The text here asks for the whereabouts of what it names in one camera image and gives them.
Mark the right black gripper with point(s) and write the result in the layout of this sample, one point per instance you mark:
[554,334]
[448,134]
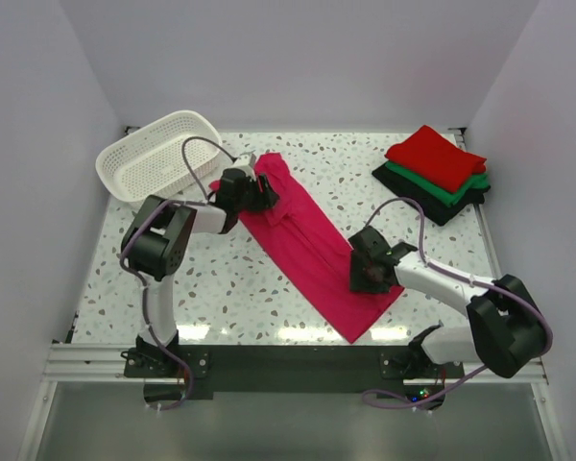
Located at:
[356,280]

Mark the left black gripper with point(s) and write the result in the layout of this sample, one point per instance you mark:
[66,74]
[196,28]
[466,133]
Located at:
[266,199]

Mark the magenta pink t-shirt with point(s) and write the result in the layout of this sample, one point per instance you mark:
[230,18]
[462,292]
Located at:
[305,245]

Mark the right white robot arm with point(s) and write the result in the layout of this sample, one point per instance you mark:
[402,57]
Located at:
[505,329]

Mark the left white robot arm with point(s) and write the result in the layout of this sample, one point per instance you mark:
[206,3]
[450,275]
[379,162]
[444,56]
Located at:
[155,244]

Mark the folded black t-shirt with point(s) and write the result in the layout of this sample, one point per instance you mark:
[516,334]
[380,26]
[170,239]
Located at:
[433,208]

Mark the folded red t-shirt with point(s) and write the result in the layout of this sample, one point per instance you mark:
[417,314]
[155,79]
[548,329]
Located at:
[432,157]

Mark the white perforated plastic basket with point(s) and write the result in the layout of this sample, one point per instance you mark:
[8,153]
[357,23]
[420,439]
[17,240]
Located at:
[161,158]

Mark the folded green t-shirt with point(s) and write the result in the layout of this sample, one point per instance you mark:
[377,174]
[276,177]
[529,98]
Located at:
[478,182]

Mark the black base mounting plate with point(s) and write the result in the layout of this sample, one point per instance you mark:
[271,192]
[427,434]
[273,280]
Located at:
[185,384]

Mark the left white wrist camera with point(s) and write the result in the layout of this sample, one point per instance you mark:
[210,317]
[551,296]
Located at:
[246,163]

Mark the aluminium frame rail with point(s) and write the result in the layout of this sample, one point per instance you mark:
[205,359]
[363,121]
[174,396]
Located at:
[367,366]

